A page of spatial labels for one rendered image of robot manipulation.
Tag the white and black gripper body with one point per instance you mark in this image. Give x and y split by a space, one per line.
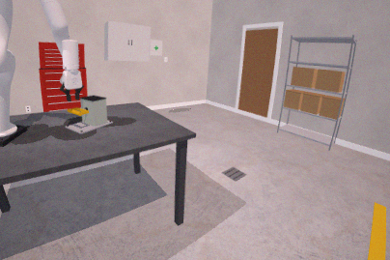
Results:
72 79

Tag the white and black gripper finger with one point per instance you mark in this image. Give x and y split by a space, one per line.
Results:
77 92
67 92

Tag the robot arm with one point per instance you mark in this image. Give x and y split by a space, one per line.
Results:
68 48

